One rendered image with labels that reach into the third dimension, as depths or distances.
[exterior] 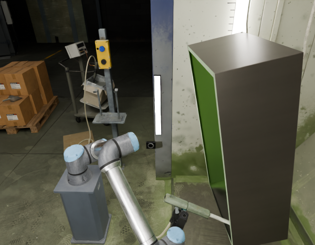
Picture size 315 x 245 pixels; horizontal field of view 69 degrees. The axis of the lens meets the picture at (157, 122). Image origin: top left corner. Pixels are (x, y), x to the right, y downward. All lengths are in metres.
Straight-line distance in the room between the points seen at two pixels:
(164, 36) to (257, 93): 1.18
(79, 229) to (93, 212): 0.26
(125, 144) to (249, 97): 0.67
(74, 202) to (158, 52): 1.40
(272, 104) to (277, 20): 1.19
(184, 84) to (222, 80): 1.20
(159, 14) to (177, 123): 1.01
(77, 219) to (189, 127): 1.32
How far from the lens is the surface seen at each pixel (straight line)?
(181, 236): 1.29
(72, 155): 1.79
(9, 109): 4.12
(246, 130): 1.12
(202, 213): 1.60
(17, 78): 4.30
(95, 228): 2.19
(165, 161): 2.60
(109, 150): 1.25
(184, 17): 2.03
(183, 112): 2.27
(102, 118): 2.44
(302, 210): 2.52
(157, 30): 2.04
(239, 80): 0.99
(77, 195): 1.93
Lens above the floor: 1.91
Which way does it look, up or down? 29 degrees down
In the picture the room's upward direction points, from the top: 1 degrees counter-clockwise
